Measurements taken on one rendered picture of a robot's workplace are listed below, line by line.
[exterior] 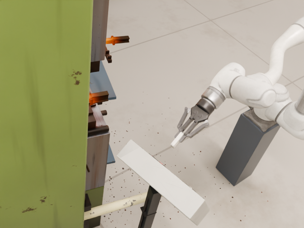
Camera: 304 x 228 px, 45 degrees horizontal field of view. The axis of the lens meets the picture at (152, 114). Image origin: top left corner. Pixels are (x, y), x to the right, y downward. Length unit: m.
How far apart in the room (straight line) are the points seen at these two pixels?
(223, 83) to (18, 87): 0.86
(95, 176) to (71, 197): 0.50
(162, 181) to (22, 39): 0.66
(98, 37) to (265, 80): 0.65
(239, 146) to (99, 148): 1.14
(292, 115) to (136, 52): 1.93
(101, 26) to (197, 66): 2.49
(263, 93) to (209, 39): 2.74
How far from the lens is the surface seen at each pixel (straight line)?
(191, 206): 1.25
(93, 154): 1.80
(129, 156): 1.32
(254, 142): 2.48
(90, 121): 1.67
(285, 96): 2.31
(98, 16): 1.26
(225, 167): 2.80
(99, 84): 2.29
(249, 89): 1.46
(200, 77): 3.59
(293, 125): 2.27
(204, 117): 1.55
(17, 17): 0.88
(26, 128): 1.12
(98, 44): 1.32
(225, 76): 1.56
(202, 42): 4.06
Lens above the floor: 2.23
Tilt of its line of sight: 46 degrees down
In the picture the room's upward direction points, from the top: 13 degrees clockwise
